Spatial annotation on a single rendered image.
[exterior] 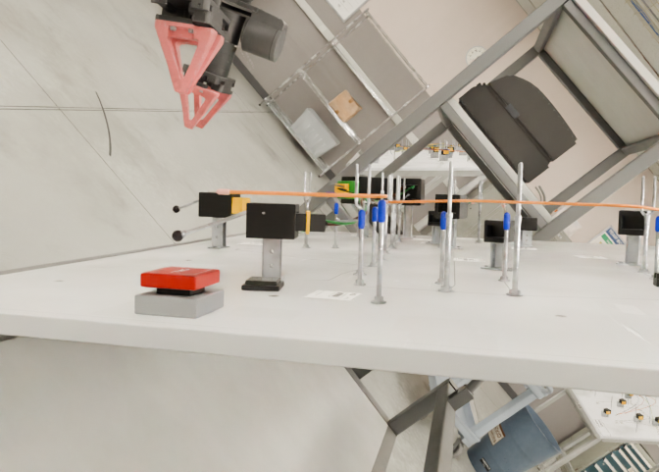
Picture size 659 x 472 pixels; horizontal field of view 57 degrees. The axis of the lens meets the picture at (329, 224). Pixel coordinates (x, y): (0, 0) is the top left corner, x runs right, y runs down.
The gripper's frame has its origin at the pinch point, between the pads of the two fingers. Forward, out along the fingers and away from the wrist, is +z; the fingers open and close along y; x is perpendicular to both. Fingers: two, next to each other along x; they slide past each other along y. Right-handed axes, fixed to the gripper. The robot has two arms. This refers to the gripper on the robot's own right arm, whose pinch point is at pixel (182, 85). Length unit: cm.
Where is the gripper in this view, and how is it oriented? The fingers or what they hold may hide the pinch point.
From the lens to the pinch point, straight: 74.2
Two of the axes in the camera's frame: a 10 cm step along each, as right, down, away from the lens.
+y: 0.6, -0.8, 9.9
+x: -9.9, -1.6, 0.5
